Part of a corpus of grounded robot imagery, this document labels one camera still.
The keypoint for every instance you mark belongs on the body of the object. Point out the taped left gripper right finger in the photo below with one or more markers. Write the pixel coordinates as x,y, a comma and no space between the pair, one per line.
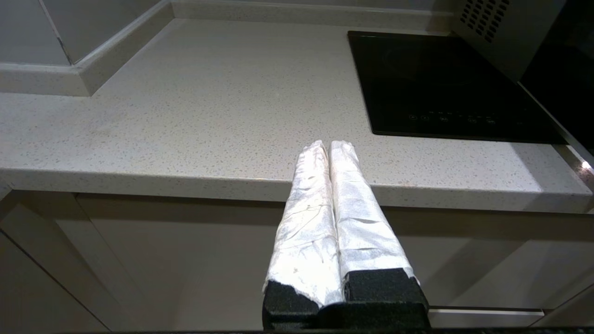
362,222

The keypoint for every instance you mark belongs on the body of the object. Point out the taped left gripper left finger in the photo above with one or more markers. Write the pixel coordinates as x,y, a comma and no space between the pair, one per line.
306,222

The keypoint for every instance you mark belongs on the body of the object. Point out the microwave door with dark glass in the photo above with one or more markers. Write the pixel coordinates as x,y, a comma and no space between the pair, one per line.
566,69

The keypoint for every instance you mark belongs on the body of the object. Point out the beige cabinet door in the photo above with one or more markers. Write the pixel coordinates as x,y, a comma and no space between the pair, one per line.
487,319
195,269

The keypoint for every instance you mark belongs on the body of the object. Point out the black induction cooktop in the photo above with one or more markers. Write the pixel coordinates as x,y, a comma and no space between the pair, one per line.
431,83

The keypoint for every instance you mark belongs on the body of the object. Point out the beige angled cabinet panel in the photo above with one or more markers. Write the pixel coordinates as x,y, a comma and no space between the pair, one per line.
46,278

